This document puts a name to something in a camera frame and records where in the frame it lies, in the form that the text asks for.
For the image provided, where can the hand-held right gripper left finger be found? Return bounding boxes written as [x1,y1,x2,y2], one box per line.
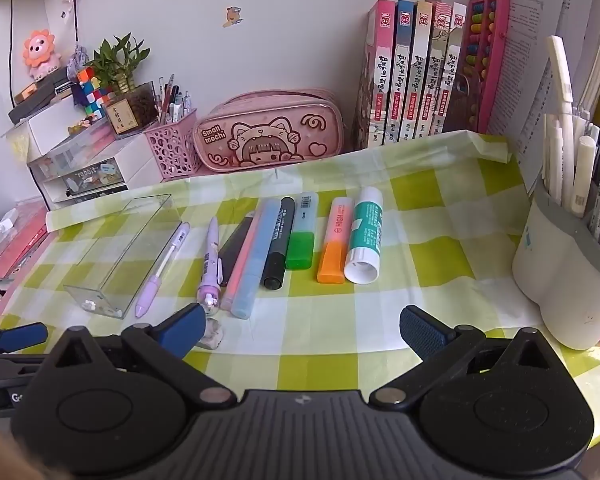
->
[40,304,236,407]

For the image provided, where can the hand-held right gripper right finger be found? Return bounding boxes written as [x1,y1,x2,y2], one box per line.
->
[370,305,566,408]

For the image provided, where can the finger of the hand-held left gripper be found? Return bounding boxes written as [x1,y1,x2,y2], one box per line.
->
[0,323,49,357]

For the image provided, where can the purple mechanical pencil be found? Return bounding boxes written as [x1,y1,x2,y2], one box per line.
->
[135,221,191,319]

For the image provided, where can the purple cartoon pen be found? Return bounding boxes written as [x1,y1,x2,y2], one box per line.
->
[196,216,224,318]

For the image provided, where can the grey metal case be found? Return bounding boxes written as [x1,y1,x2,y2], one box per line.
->
[218,212,256,287]

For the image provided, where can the pink highlighter pen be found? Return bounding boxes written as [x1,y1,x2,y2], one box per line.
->
[220,205,263,311]

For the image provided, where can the pale blue highlighter pen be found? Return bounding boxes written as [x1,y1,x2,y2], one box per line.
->
[230,197,281,320]

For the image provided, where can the clear plastic tray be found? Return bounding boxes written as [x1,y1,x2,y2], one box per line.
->
[62,193,183,320]

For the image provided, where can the white green glue stick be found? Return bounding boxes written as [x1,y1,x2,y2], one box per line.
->
[343,186,385,285]

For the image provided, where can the orange highlighter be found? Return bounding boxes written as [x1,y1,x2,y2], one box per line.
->
[316,196,355,284]

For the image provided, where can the black marker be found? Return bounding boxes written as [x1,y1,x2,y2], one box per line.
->
[260,196,297,291]

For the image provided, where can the green highlighter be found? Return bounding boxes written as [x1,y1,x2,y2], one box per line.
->
[284,192,320,271]

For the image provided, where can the marbled oval eraser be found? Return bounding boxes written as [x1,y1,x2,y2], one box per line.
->
[195,315,226,351]

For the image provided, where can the green checkered tablecloth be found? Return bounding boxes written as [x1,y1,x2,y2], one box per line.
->
[0,130,600,461]

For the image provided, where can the red books stack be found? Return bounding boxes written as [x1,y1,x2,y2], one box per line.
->
[0,200,51,281]

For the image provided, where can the white grey pen holder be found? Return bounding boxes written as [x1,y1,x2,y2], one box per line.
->
[511,180,600,351]

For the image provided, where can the white drawer unit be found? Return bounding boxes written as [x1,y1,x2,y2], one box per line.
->
[30,157,166,211]

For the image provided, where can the pink perforated pen holder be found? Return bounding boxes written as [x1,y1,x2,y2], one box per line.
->
[144,108,199,182]

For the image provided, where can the clear small drawer organizer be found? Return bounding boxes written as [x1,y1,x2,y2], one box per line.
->
[27,125,151,181]

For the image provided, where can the white storage box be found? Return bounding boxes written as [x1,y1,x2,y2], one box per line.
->
[2,107,78,161]

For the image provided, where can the pink cartoon pencil case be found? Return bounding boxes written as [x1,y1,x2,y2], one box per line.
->
[192,88,345,176]

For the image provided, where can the glass plant pot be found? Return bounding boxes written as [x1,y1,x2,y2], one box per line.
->
[102,82,160,140]

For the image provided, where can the bunch of assorted pens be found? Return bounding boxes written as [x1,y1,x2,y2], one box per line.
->
[155,74,193,123]

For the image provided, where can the black box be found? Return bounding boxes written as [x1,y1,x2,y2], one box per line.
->
[7,67,73,125]

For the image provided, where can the clear acrylic bookend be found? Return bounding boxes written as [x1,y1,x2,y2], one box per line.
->
[450,72,481,133]

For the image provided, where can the colourful cube puzzle tower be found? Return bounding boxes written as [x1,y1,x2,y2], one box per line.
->
[71,65,113,121]

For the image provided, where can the yellow spine book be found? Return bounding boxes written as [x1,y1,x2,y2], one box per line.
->
[400,1,433,142]

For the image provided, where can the pink spine book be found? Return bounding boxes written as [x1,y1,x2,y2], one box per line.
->
[352,0,397,151]

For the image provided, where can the lucky bamboo plant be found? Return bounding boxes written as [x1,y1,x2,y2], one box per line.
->
[82,32,151,93]

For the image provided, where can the pink abacus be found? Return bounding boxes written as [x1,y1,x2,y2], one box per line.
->
[462,0,511,136]

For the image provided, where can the pink lion toy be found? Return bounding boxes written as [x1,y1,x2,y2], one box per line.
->
[22,29,61,81]

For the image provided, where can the purple hanging ornament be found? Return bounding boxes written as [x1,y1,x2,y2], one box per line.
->
[67,44,90,81]

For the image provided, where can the white spine book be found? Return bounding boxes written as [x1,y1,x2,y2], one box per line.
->
[432,3,467,136]

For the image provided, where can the stack of printed papers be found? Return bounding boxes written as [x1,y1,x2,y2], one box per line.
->
[487,0,600,196]

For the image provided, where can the black cable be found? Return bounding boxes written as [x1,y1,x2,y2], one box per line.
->
[9,0,22,107]

